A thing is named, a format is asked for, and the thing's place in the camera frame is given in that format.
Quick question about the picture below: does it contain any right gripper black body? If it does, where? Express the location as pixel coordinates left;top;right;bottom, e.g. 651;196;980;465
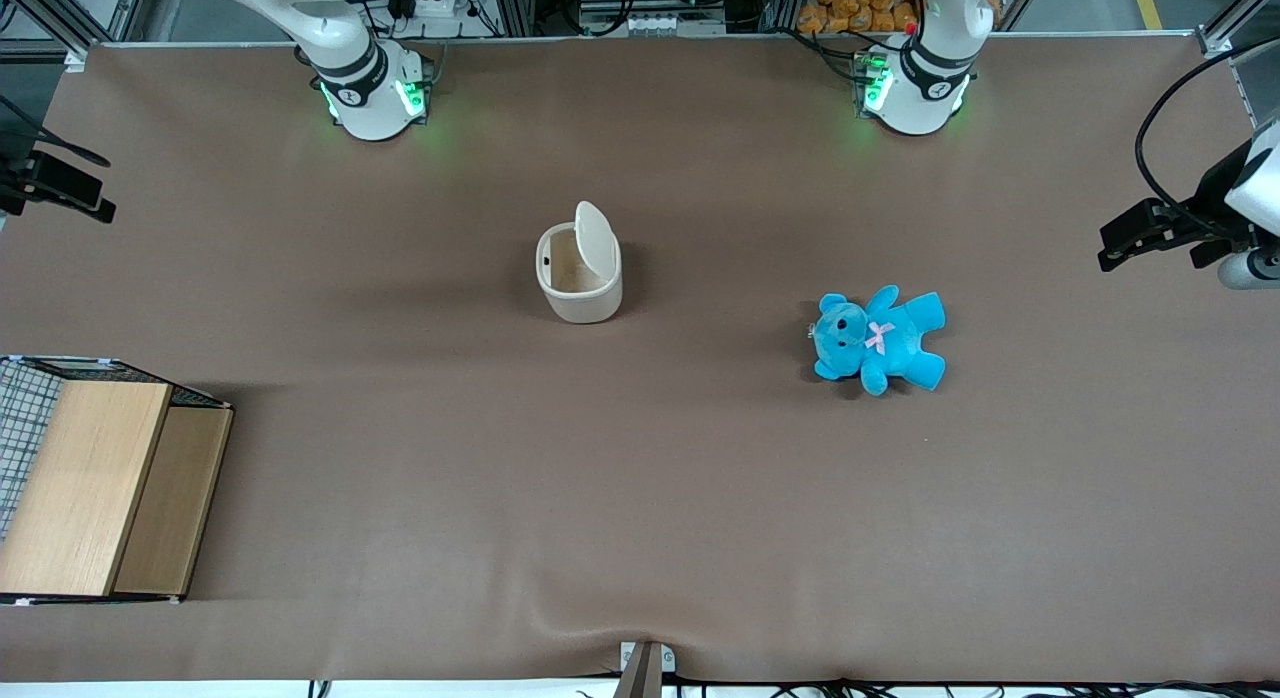
0;126;37;218

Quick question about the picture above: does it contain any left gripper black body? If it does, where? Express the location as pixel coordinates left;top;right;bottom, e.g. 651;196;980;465
1196;139;1253;242

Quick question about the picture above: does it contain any white flip-lid trash can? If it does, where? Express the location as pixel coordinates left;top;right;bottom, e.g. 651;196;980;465
535;200;625;326

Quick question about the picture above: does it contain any wooden shelf box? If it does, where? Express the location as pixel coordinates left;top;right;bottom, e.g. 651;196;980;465
0;356;236;606

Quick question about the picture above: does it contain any blue teddy bear plush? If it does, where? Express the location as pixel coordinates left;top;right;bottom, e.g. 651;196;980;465
807;284;948;398

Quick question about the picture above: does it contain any white terminal block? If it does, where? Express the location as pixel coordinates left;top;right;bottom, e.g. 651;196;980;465
622;11;728;36

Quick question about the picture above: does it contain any brown table mat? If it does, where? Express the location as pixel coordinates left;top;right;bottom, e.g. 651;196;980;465
0;33;1280;685

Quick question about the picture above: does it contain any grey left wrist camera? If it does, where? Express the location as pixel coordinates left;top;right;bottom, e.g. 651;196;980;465
1216;245;1280;291

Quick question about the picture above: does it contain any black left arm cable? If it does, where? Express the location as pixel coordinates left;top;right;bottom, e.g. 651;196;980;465
1133;38;1280;241

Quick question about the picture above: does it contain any black wire mesh panel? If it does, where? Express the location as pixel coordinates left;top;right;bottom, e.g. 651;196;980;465
0;358;67;539

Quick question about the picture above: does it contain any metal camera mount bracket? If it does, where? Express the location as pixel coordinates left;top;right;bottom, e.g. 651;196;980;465
612;640;678;698

